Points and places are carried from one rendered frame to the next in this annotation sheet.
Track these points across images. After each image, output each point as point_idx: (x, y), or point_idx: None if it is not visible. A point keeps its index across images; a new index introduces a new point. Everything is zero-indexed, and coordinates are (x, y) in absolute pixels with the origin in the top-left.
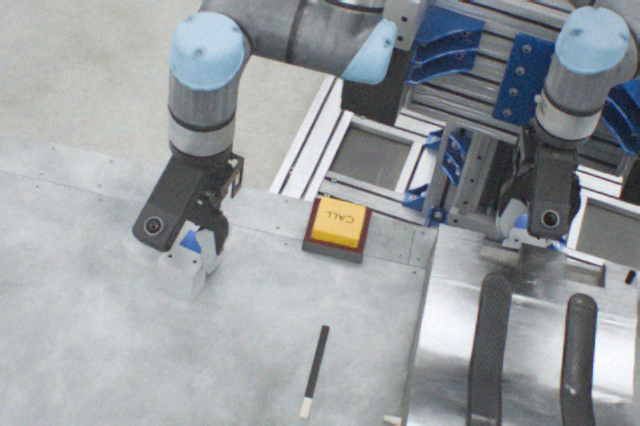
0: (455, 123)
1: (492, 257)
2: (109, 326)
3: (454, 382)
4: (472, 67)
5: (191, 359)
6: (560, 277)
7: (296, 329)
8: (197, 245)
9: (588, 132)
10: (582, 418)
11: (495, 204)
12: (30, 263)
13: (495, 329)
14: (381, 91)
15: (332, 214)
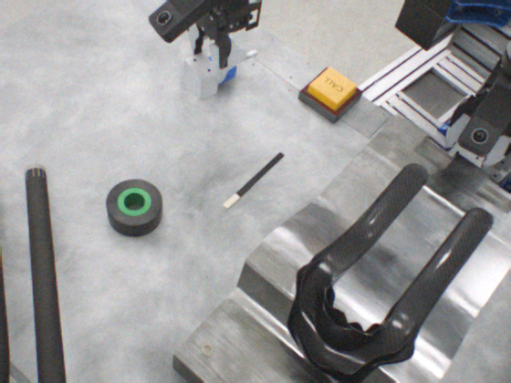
0: (477, 69)
1: (429, 155)
2: (135, 92)
3: (333, 226)
4: (504, 25)
5: (175, 136)
6: (473, 190)
7: (260, 147)
8: None
9: None
10: (422, 303)
11: None
12: (111, 34)
13: (395, 204)
14: (425, 20)
15: (328, 80)
